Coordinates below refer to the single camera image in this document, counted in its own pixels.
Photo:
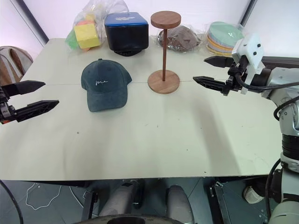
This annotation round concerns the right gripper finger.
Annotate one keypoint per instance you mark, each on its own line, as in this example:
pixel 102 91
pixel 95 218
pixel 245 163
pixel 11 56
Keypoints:
pixel 213 83
pixel 220 61

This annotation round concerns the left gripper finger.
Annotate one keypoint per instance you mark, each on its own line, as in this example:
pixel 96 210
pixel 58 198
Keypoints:
pixel 37 108
pixel 25 86

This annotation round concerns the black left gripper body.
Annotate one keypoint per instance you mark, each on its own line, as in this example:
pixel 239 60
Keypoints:
pixel 4 109

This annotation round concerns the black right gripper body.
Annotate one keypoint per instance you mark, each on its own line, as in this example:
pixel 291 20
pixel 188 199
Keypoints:
pixel 236 80

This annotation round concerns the dark rounded robot base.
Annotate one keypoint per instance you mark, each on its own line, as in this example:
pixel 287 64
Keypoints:
pixel 126 219

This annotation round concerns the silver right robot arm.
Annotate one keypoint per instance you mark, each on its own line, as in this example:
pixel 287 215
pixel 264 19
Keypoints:
pixel 283 78

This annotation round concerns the bagged brown cap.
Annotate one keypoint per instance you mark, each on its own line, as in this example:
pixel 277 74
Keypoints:
pixel 181 37

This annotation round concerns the wooden hat stand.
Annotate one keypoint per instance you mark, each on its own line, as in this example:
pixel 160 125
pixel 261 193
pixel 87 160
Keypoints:
pixel 164 80

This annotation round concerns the bagged stack of pastel plates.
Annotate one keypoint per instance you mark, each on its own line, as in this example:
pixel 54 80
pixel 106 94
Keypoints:
pixel 222 35

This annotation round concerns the brown and white chair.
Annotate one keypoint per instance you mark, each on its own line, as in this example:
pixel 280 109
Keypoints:
pixel 14 60

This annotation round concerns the dark green baseball cap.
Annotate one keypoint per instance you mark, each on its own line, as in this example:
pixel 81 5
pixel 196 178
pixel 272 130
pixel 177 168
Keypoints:
pixel 105 91

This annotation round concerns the yellow foam cube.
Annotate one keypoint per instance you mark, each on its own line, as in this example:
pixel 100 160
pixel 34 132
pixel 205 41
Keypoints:
pixel 87 35

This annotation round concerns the plastic bag of foam blocks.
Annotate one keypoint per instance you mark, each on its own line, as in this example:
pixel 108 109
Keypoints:
pixel 79 14

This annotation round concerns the blue and black box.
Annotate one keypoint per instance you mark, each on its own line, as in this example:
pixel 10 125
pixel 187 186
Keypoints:
pixel 127 35

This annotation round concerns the white round floor object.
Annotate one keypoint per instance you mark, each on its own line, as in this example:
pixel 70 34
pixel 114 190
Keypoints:
pixel 252 194

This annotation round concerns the grey cylindrical robot leg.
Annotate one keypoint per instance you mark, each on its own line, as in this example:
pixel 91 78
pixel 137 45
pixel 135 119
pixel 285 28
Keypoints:
pixel 118 200
pixel 178 203

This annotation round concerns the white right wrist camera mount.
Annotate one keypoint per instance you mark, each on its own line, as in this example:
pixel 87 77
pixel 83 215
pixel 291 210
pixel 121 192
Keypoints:
pixel 253 46

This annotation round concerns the dark window frame post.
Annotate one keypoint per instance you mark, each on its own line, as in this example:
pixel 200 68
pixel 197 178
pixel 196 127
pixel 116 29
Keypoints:
pixel 248 11
pixel 35 22

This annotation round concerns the black table frame leg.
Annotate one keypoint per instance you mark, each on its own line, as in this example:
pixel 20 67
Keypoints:
pixel 90 203
pixel 220 200

